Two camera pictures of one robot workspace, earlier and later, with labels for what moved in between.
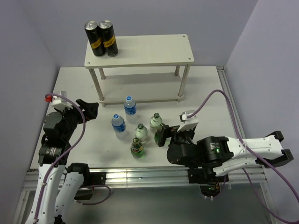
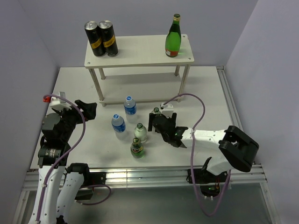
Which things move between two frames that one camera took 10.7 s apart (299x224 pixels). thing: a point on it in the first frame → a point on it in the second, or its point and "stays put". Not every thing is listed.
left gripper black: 90,109 stays put
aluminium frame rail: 176,178 stays put
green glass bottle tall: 156,137 → 173,38
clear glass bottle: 141,132 stays put
